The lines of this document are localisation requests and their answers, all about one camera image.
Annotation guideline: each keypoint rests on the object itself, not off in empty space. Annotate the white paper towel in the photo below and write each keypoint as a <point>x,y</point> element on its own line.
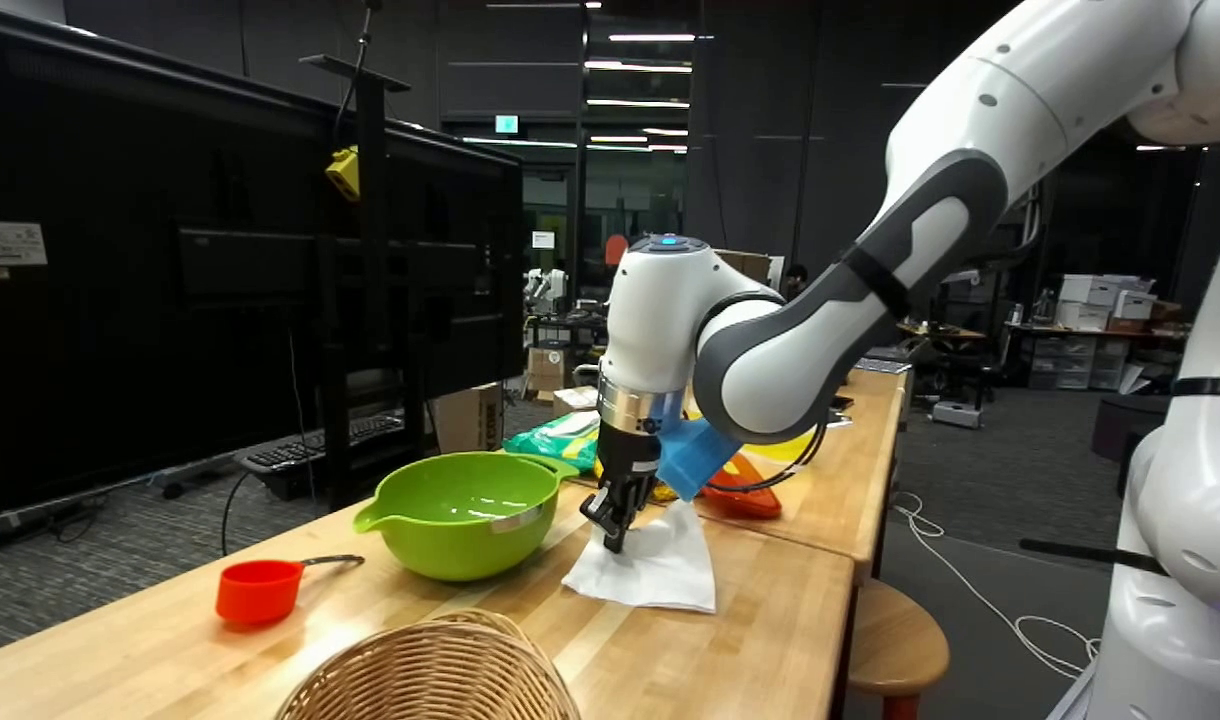
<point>650,567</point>

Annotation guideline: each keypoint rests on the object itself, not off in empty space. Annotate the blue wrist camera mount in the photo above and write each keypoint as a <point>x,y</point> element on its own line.
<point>694,463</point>

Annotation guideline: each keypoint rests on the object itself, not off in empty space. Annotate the wicker basket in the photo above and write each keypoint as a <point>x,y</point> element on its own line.
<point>430,673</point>

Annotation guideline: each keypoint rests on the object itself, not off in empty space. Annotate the green snack bag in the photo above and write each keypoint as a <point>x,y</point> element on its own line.
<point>553,443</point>

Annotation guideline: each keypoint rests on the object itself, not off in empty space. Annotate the translucent yellow plastic container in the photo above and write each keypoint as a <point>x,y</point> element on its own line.
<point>784,450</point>

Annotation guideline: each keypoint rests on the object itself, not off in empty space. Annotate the large black monitor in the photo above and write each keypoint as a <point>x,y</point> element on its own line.
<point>169,266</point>

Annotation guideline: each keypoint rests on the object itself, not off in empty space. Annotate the green mixing bowl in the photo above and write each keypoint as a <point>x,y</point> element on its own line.
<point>462,514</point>

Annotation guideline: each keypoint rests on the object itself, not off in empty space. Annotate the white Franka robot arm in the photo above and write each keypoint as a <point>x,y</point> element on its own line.
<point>952,224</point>

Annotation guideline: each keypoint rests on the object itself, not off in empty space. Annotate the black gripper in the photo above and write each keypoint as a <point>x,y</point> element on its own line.
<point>631,455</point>

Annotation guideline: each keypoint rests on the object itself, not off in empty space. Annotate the yellow hanging tag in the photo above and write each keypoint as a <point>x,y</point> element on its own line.
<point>347,168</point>

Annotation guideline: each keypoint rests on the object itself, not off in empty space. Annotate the orange-red plastic container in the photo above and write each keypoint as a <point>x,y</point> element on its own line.
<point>747,495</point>

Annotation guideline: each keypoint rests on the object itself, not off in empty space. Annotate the small open cardboard box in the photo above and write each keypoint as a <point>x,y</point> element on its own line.
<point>468,418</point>

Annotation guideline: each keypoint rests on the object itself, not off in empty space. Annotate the black monitor stand pole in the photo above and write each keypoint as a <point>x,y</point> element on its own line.
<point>369,266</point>

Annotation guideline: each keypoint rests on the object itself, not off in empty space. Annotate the round wooden stool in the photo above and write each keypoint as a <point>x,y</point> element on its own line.
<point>893,643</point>

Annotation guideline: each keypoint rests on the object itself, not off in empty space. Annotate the red measuring cup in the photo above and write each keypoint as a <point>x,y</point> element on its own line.
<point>252,595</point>

